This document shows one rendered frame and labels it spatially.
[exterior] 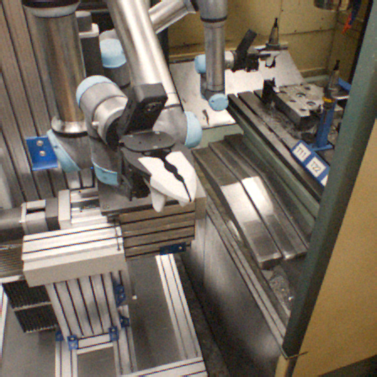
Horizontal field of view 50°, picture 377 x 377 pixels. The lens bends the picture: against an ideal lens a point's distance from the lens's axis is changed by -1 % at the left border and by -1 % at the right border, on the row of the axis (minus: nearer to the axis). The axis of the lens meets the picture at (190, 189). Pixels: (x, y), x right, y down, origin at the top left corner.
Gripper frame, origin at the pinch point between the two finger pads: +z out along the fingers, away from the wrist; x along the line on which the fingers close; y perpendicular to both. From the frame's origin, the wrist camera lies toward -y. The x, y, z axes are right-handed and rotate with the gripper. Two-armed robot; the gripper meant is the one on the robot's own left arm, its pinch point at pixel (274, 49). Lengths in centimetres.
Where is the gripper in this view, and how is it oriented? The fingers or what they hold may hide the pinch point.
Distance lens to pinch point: 186.0
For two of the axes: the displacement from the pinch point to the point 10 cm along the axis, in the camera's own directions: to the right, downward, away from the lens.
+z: 9.5, -2.1, 2.4
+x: 3.1, 6.0, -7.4
